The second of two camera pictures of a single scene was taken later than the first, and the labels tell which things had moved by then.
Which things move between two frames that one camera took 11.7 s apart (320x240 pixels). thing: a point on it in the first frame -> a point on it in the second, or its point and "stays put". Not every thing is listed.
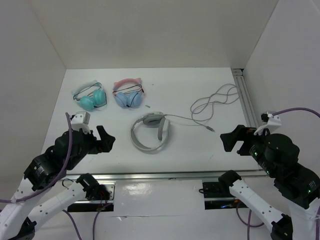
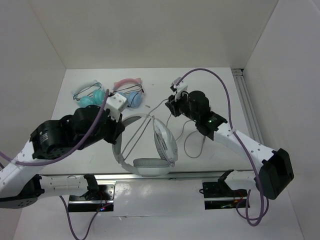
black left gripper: (107, 140) -> (118, 127)
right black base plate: (218, 196) stays put
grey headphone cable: (201, 110) -> (167, 125)
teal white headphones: (91, 97) stays put
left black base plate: (95, 204) stays put
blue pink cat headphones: (128, 92) stays put
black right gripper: (227, 139) -> (172, 104)
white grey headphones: (157, 118) -> (152, 167)
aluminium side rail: (244, 97) stays put
